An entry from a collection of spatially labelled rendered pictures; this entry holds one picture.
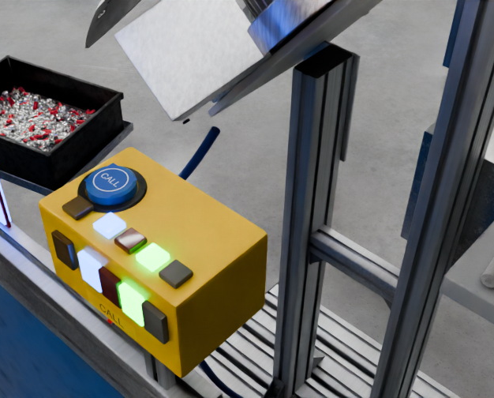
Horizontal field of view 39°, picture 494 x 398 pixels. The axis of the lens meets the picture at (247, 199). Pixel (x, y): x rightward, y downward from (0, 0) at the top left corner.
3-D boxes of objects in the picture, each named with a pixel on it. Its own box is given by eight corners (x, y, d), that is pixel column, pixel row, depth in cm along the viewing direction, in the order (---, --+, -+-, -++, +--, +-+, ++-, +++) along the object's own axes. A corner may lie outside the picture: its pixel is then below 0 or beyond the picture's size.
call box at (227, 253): (266, 317, 60) (271, 229, 53) (181, 393, 54) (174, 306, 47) (140, 227, 68) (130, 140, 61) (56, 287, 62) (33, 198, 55)
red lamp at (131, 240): (148, 242, 52) (147, 237, 52) (129, 256, 51) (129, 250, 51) (132, 231, 53) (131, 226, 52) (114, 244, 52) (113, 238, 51)
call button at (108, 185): (147, 193, 57) (146, 177, 56) (110, 218, 55) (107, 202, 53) (116, 171, 59) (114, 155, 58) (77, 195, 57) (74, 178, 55)
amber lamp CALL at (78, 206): (95, 210, 54) (94, 204, 54) (76, 222, 53) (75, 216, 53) (80, 199, 55) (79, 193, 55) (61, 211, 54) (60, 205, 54)
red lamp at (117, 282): (126, 306, 53) (122, 279, 51) (120, 310, 53) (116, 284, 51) (107, 290, 54) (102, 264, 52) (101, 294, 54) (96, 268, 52)
